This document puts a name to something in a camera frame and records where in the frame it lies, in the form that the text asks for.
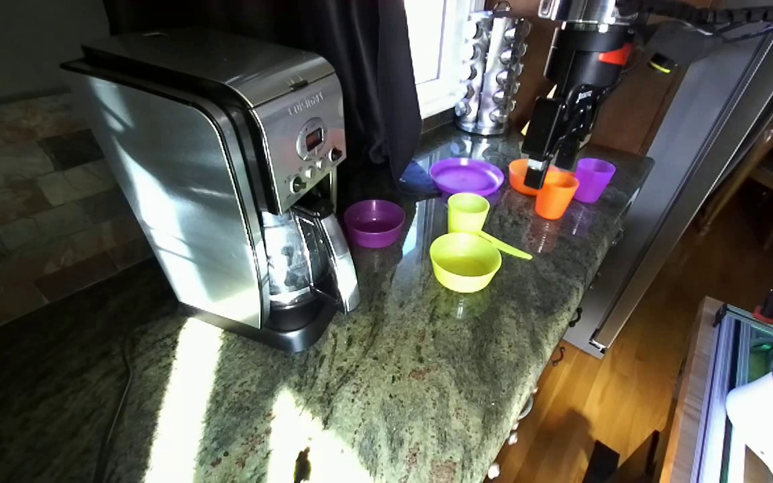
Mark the small blue plastic cup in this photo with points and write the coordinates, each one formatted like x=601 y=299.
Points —
x=416 y=178

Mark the glass coffee carafe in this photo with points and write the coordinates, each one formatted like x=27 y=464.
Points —
x=302 y=259

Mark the orange plastic bowl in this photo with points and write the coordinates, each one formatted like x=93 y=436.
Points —
x=517 y=178

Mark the yellow-green cup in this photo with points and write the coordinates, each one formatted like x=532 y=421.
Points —
x=464 y=264

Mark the purple plastic cup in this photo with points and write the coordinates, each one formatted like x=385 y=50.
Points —
x=593 y=178

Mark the grey steel refrigerator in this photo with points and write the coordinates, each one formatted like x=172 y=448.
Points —
x=671 y=178

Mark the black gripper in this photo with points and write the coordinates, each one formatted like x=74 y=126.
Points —
x=588 y=62

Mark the white window frame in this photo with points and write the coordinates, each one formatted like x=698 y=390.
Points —
x=436 y=55

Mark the orange plastic cup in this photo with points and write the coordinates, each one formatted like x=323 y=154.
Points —
x=553 y=196

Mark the grey storage bin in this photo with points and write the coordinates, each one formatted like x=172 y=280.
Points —
x=710 y=393

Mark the purple plastic plate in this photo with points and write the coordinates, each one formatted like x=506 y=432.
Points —
x=468 y=174

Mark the stainless steel coffee maker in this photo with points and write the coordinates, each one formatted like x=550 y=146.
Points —
x=188 y=169

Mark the yellow plastic cup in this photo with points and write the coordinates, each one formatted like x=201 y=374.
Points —
x=468 y=212

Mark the metal spice jar rack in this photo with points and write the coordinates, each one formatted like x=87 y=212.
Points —
x=491 y=70

